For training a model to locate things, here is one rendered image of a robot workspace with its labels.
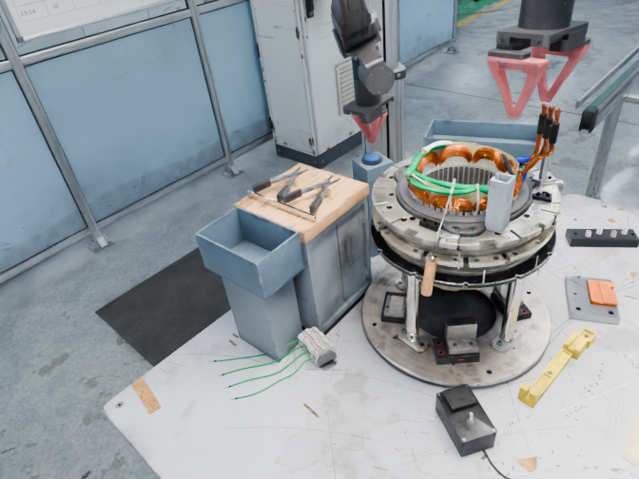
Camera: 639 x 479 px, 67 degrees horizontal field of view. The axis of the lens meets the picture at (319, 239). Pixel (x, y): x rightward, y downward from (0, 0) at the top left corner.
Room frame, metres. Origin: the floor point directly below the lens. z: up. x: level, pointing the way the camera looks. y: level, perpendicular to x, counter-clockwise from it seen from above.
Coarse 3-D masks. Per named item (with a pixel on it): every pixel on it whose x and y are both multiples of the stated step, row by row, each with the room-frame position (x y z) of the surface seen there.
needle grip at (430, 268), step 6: (426, 264) 0.58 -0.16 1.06; (432, 264) 0.57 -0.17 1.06; (426, 270) 0.58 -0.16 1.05; (432, 270) 0.57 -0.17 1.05; (426, 276) 0.57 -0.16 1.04; (432, 276) 0.57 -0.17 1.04; (426, 282) 0.57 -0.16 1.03; (432, 282) 0.57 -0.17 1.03; (426, 288) 0.57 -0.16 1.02; (432, 288) 0.57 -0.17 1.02; (426, 294) 0.56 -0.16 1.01
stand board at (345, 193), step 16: (304, 176) 0.91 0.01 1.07; (320, 176) 0.90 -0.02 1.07; (336, 176) 0.89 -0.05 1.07; (272, 192) 0.86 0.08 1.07; (336, 192) 0.82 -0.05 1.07; (352, 192) 0.82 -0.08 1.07; (368, 192) 0.84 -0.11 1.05; (256, 208) 0.80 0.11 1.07; (272, 208) 0.80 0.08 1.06; (304, 208) 0.78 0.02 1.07; (320, 208) 0.77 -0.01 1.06; (336, 208) 0.77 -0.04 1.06; (288, 224) 0.73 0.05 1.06; (304, 224) 0.73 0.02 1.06; (320, 224) 0.73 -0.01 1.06; (304, 240) 0.70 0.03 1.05
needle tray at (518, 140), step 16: (432, 128) 1.09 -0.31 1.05; (448, 128) 1.09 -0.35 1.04; (464, 128) 1.08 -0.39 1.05; (480, 128) 1.06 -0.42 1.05; (496, 128) 1.04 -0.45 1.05; (512, 128) 1.03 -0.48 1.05; (528, 128) 1.01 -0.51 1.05; (480, 144) 0.96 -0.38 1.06; (496, 144) 0.95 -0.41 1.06; (512, 144) 0.93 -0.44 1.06; (528, 144) 0.92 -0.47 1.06
